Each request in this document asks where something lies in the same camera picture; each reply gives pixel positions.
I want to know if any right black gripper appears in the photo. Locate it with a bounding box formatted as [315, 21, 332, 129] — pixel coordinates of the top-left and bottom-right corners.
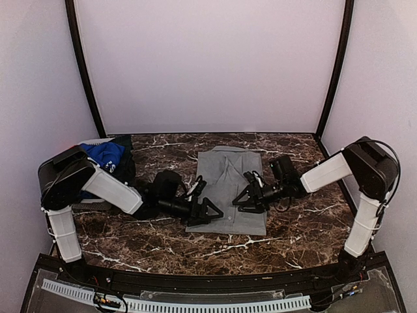
[233, 179, 287, 213]

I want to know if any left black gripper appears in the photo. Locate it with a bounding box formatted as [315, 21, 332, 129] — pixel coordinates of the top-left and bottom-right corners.
[158, 196, 223, 226]

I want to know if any grey button shirt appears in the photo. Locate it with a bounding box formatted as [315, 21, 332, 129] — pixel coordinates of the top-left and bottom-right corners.
[186, 146, 266, 236]

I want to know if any blue printed t-shirt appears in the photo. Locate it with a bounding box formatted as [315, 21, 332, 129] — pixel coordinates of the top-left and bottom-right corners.
[79, 142, 125, 173]

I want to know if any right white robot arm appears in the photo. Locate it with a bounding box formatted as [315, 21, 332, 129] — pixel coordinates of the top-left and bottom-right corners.
[232, 136, 402, 259]

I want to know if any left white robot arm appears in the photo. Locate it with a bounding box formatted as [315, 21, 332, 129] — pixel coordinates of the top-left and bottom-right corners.
[38, 145, 224, 284]

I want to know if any grey laundry basket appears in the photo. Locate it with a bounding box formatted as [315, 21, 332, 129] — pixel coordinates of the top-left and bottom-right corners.
[72, 138, 112, 211]

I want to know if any black garment in basket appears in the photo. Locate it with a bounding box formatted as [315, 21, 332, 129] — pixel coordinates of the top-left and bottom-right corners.
[111, 135, 136, 186]

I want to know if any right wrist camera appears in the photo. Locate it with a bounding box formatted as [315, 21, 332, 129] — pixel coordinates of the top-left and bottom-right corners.
[244, 171, 265, 188]

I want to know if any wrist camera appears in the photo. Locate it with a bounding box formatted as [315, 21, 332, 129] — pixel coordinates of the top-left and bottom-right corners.
[184, 175, 207, 201]
[244, 171, 265, 188]

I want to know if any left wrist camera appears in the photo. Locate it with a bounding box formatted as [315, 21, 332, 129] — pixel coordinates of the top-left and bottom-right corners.
[184, 175, 207, 201]

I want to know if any black curved front rail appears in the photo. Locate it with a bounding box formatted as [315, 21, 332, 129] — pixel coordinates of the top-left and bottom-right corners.
[35, 250, 388, 297]

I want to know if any white slotted cable duct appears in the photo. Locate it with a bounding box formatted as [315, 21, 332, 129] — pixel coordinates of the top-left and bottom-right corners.
[41, 278, 311, 312]

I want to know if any right black frame post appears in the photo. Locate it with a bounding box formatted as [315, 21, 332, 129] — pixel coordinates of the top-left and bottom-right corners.
[315, 0, 354, 142]

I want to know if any black frame post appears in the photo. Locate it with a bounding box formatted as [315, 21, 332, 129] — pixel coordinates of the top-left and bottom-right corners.
[65, 0, 107, 138]
[315, 0, 354, 142]

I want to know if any left black frame post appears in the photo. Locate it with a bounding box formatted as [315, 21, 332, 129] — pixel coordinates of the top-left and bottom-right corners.
[65, 0, 107, 138]

